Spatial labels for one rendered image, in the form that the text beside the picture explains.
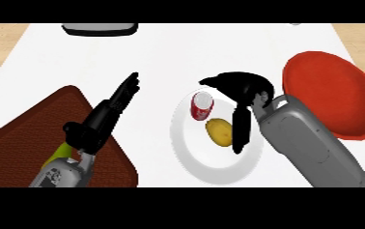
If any white plate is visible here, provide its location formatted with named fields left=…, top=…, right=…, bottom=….
left=170, top=87, right=264, bottom=186

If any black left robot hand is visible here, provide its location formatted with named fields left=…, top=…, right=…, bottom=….
left=62, top=72, right=142, bottom=156

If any brown placemat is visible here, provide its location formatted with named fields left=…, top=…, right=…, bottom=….
left=0, top=84, right=140, bottom=188

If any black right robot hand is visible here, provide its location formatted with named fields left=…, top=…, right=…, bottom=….
left=198, top=72, right=276, bottom=156

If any yellow lemon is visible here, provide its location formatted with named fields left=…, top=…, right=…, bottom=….
left=204, top=118, right=233, bottom=148

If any red bowl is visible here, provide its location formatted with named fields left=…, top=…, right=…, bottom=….
left=282, top=50, right=365, bottom=140

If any yellow-green vegetable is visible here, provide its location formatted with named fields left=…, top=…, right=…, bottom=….
left=41, top=141, right=75, bottom=169

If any red can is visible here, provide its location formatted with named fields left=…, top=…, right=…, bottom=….
left=189, top=91, right=215, bottom=122

